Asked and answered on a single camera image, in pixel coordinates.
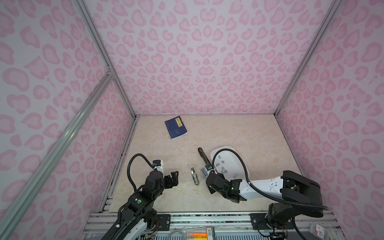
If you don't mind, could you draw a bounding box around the aluminium diagonal frame bar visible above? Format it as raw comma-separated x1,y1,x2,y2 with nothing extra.
1,74,113,240

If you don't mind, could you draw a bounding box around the white plastic tray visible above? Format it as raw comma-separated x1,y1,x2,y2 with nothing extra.
214,151,246,181

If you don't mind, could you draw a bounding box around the aluminium frame corner post left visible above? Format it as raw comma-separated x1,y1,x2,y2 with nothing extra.
73,0,137,120

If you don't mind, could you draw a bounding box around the aluminium frame corner post right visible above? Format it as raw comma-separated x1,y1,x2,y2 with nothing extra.
274,0,345,119

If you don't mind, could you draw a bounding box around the orange marker pen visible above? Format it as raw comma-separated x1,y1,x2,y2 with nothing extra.
188,233,208,238

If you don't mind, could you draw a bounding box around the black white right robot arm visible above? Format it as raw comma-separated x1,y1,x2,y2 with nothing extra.
206,171,327,229

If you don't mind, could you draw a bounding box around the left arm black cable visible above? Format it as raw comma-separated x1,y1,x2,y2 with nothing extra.
126,153,155,193

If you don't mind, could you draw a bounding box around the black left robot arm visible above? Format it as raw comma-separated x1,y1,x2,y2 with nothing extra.
102,170,179,240

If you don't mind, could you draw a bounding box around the blue book yellow label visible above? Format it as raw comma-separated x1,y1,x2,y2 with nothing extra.
165,116,188,139

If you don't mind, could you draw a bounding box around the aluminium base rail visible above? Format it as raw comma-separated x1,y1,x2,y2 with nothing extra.
80,211,346,240

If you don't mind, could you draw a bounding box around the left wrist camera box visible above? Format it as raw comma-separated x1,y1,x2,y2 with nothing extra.
153,160,164,175

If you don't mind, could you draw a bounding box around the aluminium frame corner post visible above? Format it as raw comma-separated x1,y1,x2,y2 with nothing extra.
73,0,137,120
274,0,345,119

